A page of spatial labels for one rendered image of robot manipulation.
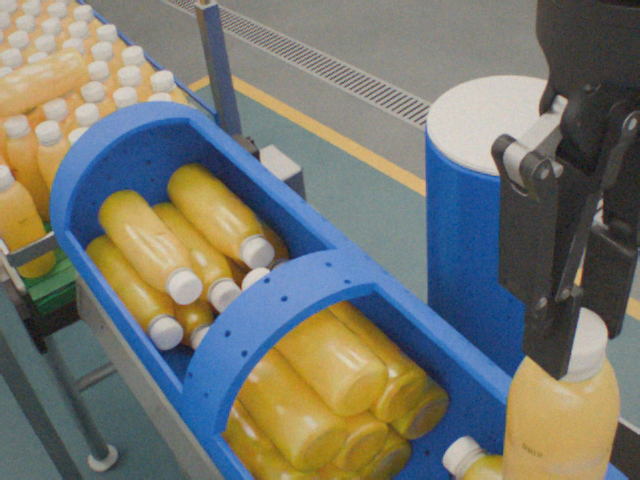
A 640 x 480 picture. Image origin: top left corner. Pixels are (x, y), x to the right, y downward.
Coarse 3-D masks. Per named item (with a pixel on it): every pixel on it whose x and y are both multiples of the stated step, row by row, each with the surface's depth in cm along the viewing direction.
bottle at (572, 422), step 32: (512, 384) 51; (544, 384) 48; (576, 384) 47; (608, 384) 47; (512, 416) 50; (544, 416) 48; (576, 416) 47; (608, 416) 48; (512, 448) 52; (544, 448) 49; (576, 448) 48; (608, 448) 50
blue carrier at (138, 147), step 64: (128, 128) 105; (192, 128) 117; (64, 192) 106; (256, 192) 118; (320, 256) 85; (128, 320) 94; (256, 320) 80; (384, 320) 100; (192, 384) 83; (448, 384) 93; (448, 448) 93
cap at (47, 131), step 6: (42, 126) 133; (48, 126) 133; (54, 126) 132; (36, 132) 132; (42, 132) 131; (48, 132) 131; (54, 132) 132; (60, 132) 134; (42, 138) 132; (48, 138) 132; (54, 138) 132
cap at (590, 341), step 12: (588, 312) 47; (588, 324) 47; (600, 324) 46; (576, 336) 46; (588, 336) 46; (600, 336) 46; (576, 348) 45; (588, 348) 45; (600, 348) 45; (576, 360) 45; (588, 360) 45; (576, 372) 46
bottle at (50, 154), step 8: (40, 144) 133; (48, 144) 132; (56, 144) 133; (64, 144) 134; (40, 152) 133; (48, 152) 133; (56, 152) 133; (64, 152) 134; (40, 160) 134; (48, 160) 133; (56, 160) 133; (40, 168) 135; (48, 168) 134; (56, 168) 134; (48, 176) 135; (48, 184) 137
